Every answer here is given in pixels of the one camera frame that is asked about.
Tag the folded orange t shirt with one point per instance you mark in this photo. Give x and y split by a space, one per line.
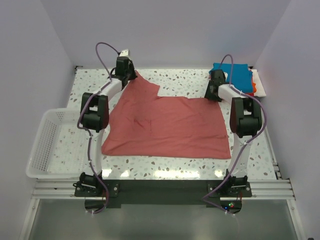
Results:
253 90

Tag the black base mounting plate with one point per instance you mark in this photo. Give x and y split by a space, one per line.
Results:
114 194

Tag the folded white t shirt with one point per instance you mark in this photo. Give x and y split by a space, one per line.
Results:
260 93

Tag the blue t shirt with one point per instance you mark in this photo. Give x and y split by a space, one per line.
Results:
241 75

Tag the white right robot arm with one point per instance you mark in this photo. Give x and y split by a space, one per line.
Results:
245 120

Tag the white plastic basket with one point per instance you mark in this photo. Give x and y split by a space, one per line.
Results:
60 149

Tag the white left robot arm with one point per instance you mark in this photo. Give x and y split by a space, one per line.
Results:
94 111

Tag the salmon pink t shirt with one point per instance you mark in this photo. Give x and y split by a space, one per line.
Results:
142 123

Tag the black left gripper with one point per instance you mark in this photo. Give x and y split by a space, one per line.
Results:
131 65

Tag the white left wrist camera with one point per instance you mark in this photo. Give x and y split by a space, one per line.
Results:
125 53

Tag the aluminium table frame rail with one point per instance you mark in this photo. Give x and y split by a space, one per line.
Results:
269 184

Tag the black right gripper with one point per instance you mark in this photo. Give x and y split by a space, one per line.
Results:
209 96

